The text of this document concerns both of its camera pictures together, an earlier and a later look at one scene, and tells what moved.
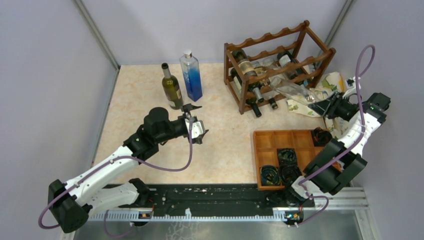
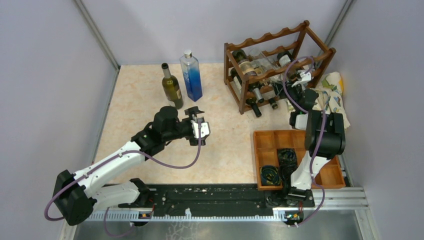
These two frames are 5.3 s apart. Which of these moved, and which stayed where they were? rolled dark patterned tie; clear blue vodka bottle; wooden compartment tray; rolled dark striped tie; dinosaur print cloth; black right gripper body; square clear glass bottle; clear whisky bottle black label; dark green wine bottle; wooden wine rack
Moved: square clear glass bottle; black right gripper body; clear whisky bottle black label
Stayed: clear blue vodka bottle; wooden wine rack; rolled dark striped tie; wooden compartment tray; dinosaur print cloth; dark green wine bottle; rolled dark patterned tie
